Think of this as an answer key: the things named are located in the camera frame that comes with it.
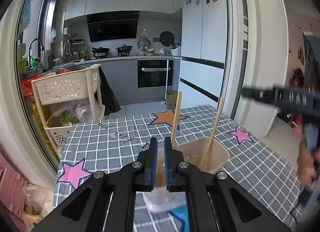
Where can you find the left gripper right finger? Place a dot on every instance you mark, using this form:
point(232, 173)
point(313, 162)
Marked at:
point(174, 181)

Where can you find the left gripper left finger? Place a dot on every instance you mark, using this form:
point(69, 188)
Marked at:
point(146, 175)

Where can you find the plain bamboo chopstick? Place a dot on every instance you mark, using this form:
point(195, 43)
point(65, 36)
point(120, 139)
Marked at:
point(176, 118)
point(211, 138)

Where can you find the kitchen faucet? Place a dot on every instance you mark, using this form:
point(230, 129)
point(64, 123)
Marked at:
point(35, 49)

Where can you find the person's right hand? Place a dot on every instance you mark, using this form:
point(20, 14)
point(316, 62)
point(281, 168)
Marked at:
point(306, 171)

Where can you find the beige plastic utensil holder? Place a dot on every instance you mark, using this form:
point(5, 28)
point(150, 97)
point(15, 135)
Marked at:
point(160, 200)

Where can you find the grey checked star tablecloth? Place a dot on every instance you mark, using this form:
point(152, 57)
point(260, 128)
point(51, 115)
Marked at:
point(130, 175)

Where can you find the cardboard box on floor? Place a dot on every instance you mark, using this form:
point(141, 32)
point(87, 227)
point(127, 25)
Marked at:
point(171, 97)

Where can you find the black built-in oven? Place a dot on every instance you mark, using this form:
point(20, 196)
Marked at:
point(154, 73)

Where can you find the beige plastic storage rack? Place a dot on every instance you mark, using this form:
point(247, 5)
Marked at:
point(65, 98)

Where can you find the black pot on stove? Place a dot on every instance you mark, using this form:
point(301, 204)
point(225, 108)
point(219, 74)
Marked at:
point(124, 50)

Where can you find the black wok on stove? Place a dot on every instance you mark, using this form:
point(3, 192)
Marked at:
point(100, 52)

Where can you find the pink plastic stool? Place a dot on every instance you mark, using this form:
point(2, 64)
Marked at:
point(12, 189)

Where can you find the white refrigerator with magnets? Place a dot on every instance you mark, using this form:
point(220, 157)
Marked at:
point(203, 51)

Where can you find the black range hood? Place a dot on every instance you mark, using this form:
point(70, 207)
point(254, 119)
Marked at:
point(114, 25)

